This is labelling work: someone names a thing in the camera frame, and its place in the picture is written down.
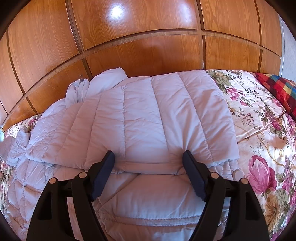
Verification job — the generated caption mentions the wooden wardrobe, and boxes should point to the wooden wardrobe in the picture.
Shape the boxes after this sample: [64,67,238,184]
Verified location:
[0,0,284,131]

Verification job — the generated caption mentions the multicolour plaid cloth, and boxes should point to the multicolour plaid cloth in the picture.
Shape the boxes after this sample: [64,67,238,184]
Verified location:
[254,73,296,114]

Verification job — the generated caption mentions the floral bedspread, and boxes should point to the floral bedspread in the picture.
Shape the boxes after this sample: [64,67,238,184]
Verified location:
[0,69,296,241]

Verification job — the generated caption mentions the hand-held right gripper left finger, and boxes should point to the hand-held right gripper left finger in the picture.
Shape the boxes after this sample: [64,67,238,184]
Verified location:
[26,150,115,241]

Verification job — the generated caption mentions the white puffer jacket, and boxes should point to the white puffer jacket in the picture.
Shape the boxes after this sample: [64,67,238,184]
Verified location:
[6,67,240,241]

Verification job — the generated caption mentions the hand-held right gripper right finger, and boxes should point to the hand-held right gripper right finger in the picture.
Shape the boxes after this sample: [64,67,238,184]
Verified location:
[182,150,270,241]

